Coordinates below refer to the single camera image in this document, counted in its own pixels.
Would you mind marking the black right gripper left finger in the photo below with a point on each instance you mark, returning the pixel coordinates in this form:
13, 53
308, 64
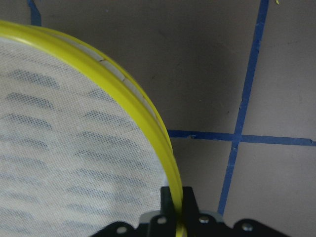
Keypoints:
167, 208

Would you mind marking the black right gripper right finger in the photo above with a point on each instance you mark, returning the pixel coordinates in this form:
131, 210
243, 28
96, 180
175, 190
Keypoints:
190, 210

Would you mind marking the yellow steamer layer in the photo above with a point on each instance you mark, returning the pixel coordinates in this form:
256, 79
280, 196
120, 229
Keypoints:
81, 143

